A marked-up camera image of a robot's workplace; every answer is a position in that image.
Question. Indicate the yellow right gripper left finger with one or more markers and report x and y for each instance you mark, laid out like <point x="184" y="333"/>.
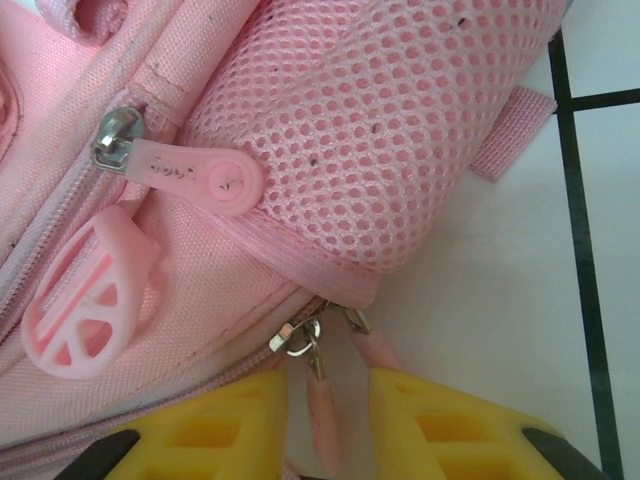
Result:
<point x="200" y="440"/>

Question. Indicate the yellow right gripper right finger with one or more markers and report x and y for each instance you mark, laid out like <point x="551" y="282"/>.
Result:
<point x="450" y="440"/>

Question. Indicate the pink student backpack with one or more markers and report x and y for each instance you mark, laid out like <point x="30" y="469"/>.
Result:
<point x="350" y="125"/>

